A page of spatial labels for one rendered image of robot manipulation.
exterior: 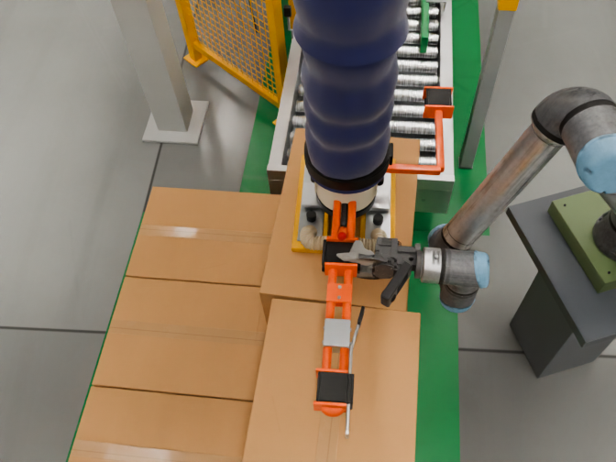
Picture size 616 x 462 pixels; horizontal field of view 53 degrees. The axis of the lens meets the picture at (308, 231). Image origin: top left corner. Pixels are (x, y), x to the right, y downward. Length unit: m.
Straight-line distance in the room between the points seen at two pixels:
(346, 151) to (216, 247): 0.92
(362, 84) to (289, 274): 0.62
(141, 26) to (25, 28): 1.54
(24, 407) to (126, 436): 0.87
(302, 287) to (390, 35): 0.74
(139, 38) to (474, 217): 1.87
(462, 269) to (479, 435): 1.14
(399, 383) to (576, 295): 0.68
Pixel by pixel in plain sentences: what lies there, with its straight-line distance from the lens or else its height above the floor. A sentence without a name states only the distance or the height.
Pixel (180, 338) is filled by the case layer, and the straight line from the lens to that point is 2.14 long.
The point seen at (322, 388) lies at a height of 1.10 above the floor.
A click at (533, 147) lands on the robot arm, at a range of 1.47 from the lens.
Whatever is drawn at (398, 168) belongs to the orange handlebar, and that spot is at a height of 1.08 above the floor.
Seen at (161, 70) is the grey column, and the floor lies 0.44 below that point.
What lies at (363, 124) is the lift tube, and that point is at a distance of 1.43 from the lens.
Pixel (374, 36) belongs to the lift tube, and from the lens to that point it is 1.24.
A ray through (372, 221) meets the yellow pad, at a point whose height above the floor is 0.97.
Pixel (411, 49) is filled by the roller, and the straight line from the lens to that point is 2.91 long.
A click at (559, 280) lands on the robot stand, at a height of 0.75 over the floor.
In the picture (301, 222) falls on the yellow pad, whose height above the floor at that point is 0.97.
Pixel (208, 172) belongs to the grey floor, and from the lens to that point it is 3.19.
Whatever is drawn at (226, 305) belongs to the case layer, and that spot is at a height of 0.54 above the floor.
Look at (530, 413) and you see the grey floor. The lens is 2.66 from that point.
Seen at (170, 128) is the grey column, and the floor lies 0.03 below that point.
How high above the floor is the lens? 2.45
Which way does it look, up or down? 57 degrees down
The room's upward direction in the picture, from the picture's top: 5 degrees counter-clockwise
